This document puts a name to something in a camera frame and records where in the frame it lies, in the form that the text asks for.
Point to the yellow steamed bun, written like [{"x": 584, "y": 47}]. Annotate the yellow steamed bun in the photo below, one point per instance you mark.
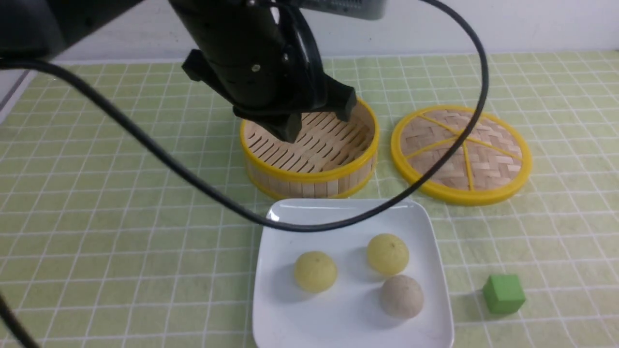
[
  {"x": 315, "y": 272},
  {"x": 387, "y": 254}
]

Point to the grey-brown steamed bun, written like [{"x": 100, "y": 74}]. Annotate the grey-brown steamed bun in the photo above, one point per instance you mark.
[{"x": 401, "y": 297}]

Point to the woven bamboo steamer lid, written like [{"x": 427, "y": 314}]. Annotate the woven bamboo steamer lid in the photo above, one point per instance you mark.
[{"x": 491, "y": 166}]

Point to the bamboo steamer basket yellow rim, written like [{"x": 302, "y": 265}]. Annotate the bamboo steamer basket yellow rim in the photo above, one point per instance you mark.
[{"x": 330, "y": 158}]

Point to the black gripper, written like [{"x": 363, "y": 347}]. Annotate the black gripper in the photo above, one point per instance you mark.
[{"x": 260, "y": 55}]

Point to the green checkered tablecloth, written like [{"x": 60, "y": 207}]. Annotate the green checkered tablecloth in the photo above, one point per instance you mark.
[{"x": 102, "y": 247}]

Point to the white square plate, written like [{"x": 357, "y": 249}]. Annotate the white square plate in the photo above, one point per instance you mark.
[{"x": 349, "y": 315}]

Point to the green cube block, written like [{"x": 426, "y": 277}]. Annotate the green cube block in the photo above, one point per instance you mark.
[{"x": 503, "y": 294}]

